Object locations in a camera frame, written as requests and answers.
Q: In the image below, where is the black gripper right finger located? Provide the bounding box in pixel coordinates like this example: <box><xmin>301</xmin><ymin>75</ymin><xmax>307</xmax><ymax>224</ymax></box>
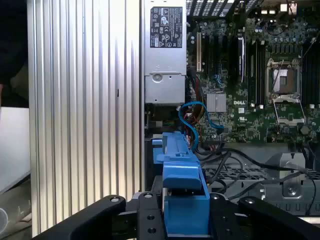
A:
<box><xmin>209</xmin><ymin>192</ymin><xmax>320</xmax><ymax>240</ymax></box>

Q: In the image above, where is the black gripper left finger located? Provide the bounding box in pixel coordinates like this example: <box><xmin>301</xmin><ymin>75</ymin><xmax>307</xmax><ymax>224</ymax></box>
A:
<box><xmin>32</xmin><ymin>191</ymin><xmax>168</xmax><ymax>240</ymax></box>

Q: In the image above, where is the hard disk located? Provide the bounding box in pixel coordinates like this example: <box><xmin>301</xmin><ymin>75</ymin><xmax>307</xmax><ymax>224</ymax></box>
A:
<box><xmin>151</xmin><ymin>131</ymin><xmax>211</xmax><ymax>238</ymax></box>

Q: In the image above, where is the red yellow disk power wire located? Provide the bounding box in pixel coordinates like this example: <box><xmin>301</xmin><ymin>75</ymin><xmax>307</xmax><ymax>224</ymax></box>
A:
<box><xmin>184</xmin><ymin>74</ymin><xmax>202</xmax><ymax>151</ymax></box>

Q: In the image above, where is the black RAM slot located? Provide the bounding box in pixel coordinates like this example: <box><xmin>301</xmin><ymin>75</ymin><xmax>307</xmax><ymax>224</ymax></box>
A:
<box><xmin>256</xmin><ymin>41</ymin><xmax>266</xmax><ymax>106</ymax></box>
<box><xmin>311</xmin><ymin>44</ymin><xmax>320</xmax><ymax>106</ymax></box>
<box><xmin>302</xmin><ymin>44</ymin><xmax>312</xmax><ymax>106</ymax></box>
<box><xmin>248</xmin><ymin>41</ymin><xmax>257</xmax><ymax>106</ymax></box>

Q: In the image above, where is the white expansion slot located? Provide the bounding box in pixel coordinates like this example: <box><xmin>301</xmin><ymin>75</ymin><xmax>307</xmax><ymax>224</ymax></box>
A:
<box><xmin>196</xmin><ymin>31</ymin><xmax>202</xmax><ymax>73</ymax></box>

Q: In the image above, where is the open black PC case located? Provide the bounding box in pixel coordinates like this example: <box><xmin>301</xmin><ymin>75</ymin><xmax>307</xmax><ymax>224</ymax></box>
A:
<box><xmin>143</xmin><ymin>0</ymin><xmax>320</xmax><ymax>218</ymax></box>

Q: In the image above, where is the green motherboard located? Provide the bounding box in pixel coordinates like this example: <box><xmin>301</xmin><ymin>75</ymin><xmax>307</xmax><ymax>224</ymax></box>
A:
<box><xmin>187</xmin><ymin>14</ymin><xmax>320</xmax><ymax>145</ymax></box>

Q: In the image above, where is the metal socket cover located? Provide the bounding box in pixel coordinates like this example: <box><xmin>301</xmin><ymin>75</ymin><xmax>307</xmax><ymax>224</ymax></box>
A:
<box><xmin>272</xmin><ymin>95</ymin><xmax>306</xmax><ymax>126</ymax></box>

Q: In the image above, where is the silver finned heat sink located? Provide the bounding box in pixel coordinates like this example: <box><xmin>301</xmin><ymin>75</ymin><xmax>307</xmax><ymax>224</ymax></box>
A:
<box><xmin>206</xmin><ymin>92</ymin><xmax>227</xmax><ymax>113</ymax></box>

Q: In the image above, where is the silver power supply unit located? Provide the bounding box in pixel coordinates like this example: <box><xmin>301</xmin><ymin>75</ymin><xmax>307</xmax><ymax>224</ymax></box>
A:
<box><xmin>144</xmin><ymin>0</ymin><xmax>188</xmax><ymax>105</ymax></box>

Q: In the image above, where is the CPU socket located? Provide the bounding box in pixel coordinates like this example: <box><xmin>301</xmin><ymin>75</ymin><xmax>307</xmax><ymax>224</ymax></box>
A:
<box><xmin>266</xmin><ymin>58</ymin><xmax>302</xmax><ymax>96</ymax></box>

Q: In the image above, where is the white board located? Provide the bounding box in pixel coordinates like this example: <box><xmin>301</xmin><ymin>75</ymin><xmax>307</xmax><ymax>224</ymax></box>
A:
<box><xmin>0</xmin><ymin>106</ymin><xmax>31</xmax><ymax>194</ymax></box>

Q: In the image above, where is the person in dark clothing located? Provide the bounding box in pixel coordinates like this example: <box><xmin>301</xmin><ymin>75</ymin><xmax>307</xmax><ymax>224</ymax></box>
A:
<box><xmin>0</xmin><ymin>0</ymin><xmax>29</xmax><ymax>108</ymax></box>

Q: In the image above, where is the thin black cable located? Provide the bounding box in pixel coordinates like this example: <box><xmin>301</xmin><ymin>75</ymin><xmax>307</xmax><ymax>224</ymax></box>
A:
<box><xmin>226</xmin><ymin>171</ymin><xmax>318</xmax><ymax>216</ymax></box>

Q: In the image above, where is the thick black cable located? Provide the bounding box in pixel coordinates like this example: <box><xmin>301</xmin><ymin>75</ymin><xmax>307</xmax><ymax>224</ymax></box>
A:
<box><xmin>194</xmin><ymin>147</ymin><xmax>320</xmax><ymax>176</ymax></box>

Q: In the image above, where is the blue disk data wire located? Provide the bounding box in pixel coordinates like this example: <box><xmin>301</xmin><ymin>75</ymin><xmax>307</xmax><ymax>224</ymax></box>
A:
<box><xmin>178</xmin><ymin>101</ymin><xmax>225</xmax><ymax>151</ymax></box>

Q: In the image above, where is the thin locking lever wire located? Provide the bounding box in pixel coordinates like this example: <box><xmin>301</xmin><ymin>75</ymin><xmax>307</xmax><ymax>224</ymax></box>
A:
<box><xmin>271</xmin><ymin>59</ymin><xmax>285</xmax><ymax>89</ymax></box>

